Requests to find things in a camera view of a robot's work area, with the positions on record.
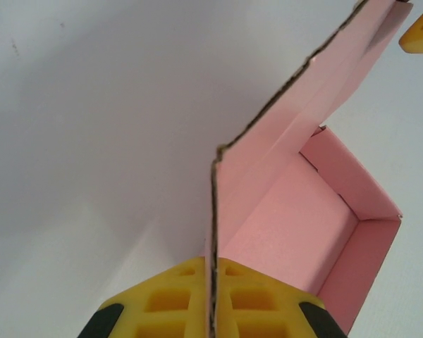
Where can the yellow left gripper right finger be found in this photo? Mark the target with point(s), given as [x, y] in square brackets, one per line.
[257, 303]

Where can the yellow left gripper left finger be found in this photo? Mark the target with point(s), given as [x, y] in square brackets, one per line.
[169, 303]

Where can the pink paper box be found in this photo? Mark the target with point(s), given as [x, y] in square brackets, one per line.
[285, 211]

